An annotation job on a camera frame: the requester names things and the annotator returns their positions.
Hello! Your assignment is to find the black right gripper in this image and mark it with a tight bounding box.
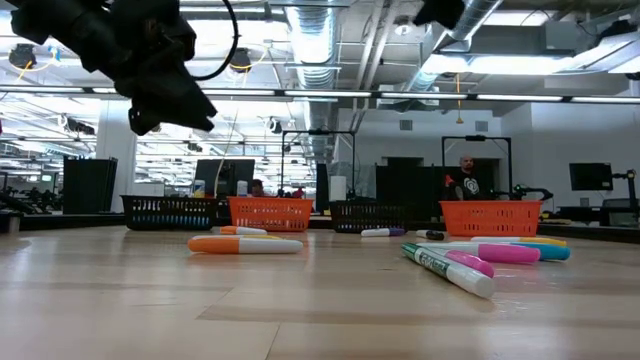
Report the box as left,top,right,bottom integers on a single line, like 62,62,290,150
413,0,467,30

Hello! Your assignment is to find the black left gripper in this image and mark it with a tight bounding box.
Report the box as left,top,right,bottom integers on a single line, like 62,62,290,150
49,0,219,137

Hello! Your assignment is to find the small orange marker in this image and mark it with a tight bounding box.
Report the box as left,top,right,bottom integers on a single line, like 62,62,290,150
187,234,305,256
219,225,269,237

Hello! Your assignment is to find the small purple marker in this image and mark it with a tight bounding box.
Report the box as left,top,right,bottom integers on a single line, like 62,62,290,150
360,227,407,238

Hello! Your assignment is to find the small pink marker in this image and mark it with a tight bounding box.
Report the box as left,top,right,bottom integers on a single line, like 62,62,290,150
439,248,496,279
415,242,542,266

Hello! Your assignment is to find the thin green marker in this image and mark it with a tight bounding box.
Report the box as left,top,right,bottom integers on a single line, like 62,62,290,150
400,242,496,300

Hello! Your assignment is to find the small light blue marker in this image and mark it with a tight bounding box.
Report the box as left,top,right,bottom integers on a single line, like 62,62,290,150
509,241,572,262

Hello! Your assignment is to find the black ceiling device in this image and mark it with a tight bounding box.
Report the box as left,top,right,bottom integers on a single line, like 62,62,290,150
232,47,252,75
8,43,37,69

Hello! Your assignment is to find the black monitor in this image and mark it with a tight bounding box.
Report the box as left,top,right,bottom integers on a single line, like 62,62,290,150
194,158,256,199
568,162,615,192

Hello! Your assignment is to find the black plastic basket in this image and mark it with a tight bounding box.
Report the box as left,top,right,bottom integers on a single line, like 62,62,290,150
329,199,416,234
121,194,220,231

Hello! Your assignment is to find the black partition panel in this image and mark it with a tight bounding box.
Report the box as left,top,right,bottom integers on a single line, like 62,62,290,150
62,156,119,216

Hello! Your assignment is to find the orange plastic basket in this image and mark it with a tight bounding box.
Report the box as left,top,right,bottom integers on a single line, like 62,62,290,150
439,200,544,238
228,196,314,232

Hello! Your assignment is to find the white box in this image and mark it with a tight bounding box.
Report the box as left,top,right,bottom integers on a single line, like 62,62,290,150
329,175,347,201

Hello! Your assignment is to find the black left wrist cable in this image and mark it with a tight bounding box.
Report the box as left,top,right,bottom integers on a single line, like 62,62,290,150
192,0,240,82

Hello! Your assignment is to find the black stand frame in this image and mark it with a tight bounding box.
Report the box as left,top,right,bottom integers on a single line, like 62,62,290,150
280,128,358,201
440,134,514,202

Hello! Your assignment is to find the silver ventilation duct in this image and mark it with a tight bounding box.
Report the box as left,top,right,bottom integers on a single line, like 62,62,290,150
285,0,342,92

